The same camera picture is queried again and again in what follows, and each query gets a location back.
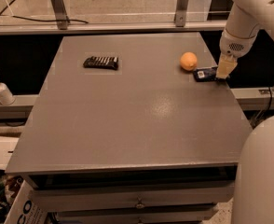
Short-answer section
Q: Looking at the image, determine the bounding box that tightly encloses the white pump dispenser bottle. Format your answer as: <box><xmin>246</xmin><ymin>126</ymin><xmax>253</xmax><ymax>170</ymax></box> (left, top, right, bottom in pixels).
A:
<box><xmin>0</xmin><ymin>82</ymin><xmax>15</xmax><ymax>105</ymax></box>

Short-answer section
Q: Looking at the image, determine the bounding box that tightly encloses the metal guard rail frame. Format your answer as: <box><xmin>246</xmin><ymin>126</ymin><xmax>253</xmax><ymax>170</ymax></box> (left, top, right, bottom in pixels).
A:
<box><xmin>0</xmin><ymin>0</ymin><xmax>232</xmax><ymax>35</ymax></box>

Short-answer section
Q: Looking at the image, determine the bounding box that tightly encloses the grey drawer cabinet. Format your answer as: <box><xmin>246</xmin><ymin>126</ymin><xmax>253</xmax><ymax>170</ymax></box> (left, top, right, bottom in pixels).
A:
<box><xmin>7</xmin><ymin>33</ymin><xmax>251</xmax><ymax>224</ymax></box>

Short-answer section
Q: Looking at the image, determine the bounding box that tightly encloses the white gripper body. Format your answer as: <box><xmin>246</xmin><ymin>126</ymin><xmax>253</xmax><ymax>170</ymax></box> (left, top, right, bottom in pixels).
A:
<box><xmin>219</xmin><ymin>29</ymin><xmax>255</xmax><ymax>58</ymax></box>

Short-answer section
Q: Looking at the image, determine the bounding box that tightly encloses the black striped snack bar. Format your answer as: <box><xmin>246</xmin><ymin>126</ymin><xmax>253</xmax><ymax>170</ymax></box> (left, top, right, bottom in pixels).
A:
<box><xmin>83</xmin><ymin>56</ymin><xmax>118</xmax><ymax>70</ymax></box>

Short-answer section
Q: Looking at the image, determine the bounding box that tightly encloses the orange fruit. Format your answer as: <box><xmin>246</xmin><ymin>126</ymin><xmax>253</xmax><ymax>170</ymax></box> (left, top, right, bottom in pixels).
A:
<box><xmin>180</xmin><ymin>52</ymin><xmax>198</xmax><ymax>71</ymax></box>

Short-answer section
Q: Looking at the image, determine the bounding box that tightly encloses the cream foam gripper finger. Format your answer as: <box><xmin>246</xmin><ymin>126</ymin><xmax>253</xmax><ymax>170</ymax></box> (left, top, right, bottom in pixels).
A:
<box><xmin>216</xmin><ymin>54</ymin><xmax>238</xmax><ymax>79</ymax></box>

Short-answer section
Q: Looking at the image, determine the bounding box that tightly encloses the black cable on floor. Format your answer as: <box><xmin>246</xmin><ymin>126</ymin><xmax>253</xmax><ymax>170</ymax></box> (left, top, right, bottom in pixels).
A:
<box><xmin>12</xmin><ymin>15</ymin><xmax>89</xmax><ymax>25</ymax></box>

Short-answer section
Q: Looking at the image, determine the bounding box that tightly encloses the blue rxbar blueberry wrapper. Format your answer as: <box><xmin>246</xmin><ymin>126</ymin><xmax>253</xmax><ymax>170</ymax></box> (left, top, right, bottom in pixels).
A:
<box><xmin>193</xmin><ymin>66</ymin><xmax>217</xmax><ymax>82</ymax></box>

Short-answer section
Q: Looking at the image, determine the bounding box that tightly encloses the white cardboard box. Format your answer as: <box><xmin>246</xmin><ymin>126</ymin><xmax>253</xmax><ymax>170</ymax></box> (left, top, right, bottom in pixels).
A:
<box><xmin>4</xmin><ymin>182</ymin><xmax>48</xmax><ymax>224</ymax></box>

